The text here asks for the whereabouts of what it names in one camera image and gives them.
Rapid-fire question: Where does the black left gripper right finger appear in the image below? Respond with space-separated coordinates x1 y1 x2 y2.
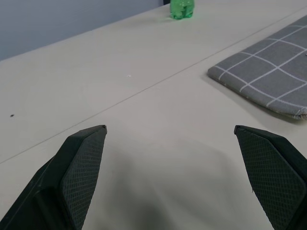
234 125 307 230

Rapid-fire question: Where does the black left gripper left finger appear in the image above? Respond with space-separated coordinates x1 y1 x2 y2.
0 125 107 230

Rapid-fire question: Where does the green plastic bottle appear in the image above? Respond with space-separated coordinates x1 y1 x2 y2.
170 0 194 21

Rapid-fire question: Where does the grey checked cloth mat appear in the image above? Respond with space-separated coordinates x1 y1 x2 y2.
207 15 307 120

